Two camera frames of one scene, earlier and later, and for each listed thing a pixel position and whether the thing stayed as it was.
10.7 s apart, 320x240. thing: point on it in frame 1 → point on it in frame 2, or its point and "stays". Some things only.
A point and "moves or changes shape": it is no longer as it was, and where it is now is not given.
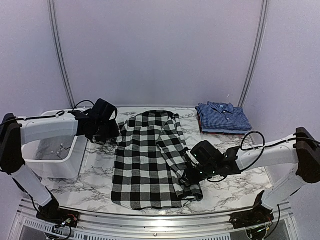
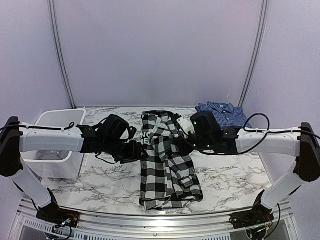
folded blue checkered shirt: (222, 117) stays
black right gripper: (192, 178) → (180, 144)
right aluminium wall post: (264, 5) stays
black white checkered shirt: (149, 163) moves or changes shape
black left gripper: (114, 133) → (134, 154)
